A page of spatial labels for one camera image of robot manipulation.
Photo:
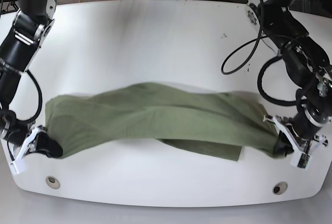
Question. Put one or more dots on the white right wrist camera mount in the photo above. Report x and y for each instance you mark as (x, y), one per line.
(17, 165)

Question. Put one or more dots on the green T-shirt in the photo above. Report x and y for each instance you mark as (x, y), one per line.
(212, 124)

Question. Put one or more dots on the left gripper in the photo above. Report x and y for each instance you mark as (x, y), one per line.
(306, 124)

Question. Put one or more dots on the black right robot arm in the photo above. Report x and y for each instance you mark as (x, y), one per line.
(30, 27)

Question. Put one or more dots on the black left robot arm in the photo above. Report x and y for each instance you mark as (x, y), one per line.
(307, 65)

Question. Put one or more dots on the grey table grommet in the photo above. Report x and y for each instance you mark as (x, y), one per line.
(52, 182)
(280, 188)

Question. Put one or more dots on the left grey table grommet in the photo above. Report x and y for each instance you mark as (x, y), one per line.
(52, 182)

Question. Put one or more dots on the right grey table grommet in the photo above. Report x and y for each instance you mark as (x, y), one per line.
(280, 188)

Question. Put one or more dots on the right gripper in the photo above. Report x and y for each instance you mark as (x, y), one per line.
(45, 145)

